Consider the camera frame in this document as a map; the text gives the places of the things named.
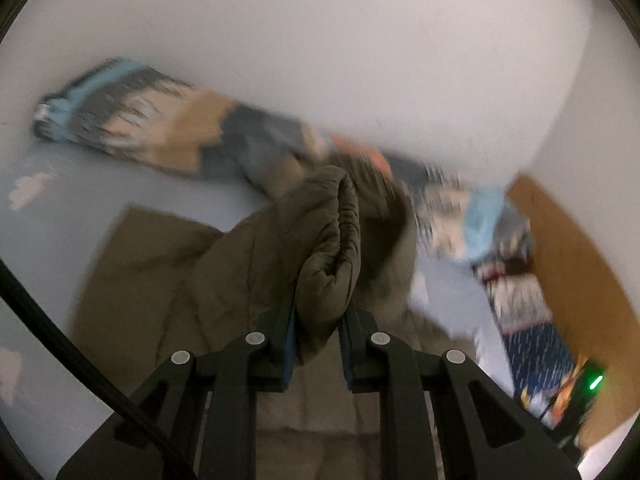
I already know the patterned patchwork quilt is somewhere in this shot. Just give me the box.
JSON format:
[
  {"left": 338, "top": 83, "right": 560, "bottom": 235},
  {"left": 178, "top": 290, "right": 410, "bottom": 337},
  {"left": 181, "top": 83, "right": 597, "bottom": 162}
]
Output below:
[{"left": 32, "top": 57, "right": 532, "bottom": 267}]

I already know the wooden board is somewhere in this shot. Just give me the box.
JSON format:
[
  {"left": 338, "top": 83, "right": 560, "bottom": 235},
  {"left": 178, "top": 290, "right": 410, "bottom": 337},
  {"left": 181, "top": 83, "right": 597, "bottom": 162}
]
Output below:
[{"left": 504, "top": 172, "right": 640, "bottom": 453}]

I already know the olive quilted puffer jacket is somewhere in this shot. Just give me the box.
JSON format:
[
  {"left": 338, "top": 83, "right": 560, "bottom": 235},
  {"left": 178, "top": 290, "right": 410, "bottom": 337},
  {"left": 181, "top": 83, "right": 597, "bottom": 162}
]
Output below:
[{"left": 70, "top": 164, "right": 451, "bottom": 480}]

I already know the white printed cloth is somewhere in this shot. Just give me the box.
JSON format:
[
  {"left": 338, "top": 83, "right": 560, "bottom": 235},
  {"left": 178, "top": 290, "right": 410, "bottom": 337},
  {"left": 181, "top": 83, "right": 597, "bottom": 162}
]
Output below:
[{"left": 486, "top": 274, "right": 554, "bottom": 335}]

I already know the dark blue star-print cloth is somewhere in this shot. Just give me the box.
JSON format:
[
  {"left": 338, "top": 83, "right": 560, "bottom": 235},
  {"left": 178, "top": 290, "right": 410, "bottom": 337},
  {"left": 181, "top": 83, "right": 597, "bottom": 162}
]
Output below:
[{"left": 500, "top": 319, "right": 577, "bottom": 402}]

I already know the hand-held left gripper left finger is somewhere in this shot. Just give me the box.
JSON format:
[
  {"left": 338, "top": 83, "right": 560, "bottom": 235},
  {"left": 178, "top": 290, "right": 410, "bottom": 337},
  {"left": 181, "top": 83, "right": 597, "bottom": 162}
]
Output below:
[{"left": 56, "top": 280, "right": 301, "bottom": 480}]

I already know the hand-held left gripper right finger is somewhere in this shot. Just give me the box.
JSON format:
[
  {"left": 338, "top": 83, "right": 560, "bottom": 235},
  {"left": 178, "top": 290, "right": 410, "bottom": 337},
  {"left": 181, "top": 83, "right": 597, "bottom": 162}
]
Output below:
[{"left": 339, "top": 299, "right": 583, "bottom": 480}]

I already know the black cable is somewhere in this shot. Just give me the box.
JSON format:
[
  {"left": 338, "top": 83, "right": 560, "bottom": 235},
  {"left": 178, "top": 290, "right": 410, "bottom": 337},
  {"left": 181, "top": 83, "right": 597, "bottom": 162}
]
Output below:
[{"left": 0, "top": 259, "right": 197, "bottom": 480}]

